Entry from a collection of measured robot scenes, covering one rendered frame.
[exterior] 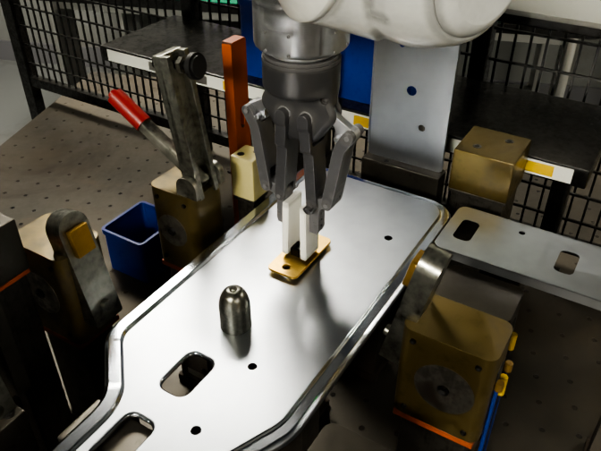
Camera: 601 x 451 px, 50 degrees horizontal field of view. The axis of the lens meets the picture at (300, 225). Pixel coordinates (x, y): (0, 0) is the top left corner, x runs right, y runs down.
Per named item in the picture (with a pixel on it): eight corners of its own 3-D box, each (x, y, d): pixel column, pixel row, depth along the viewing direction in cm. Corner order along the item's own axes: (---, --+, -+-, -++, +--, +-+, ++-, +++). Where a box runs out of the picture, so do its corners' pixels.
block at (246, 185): (262, 364, 100) (251, 161, 79) (244, 355, 102) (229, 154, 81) (275, 350, 103) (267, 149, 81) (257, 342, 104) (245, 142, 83)
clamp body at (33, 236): (119, 488, 84) (55, 266, 62) (61, 450, 88) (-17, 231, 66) (153, 450, 88) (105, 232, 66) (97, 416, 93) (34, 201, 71)
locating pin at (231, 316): (240, 351, 64) (236, 302, 61) (215, 338, 66) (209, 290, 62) (258, 331, 67) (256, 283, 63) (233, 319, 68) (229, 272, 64)
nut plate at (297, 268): (294, 280, 70) (294, 272, 69) (266, 268, 72) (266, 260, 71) (332, 241, 76) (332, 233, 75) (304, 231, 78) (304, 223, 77)
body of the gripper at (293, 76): (241, 51, 59) (245, 141, 64) (320, 70, 55) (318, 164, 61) (284, 29, 64) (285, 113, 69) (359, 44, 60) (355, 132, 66)
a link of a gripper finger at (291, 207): (287, 204, 69) (282, 201, 69) (287, 254, 73) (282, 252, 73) (302, 191, 71) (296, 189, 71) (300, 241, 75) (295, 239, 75)
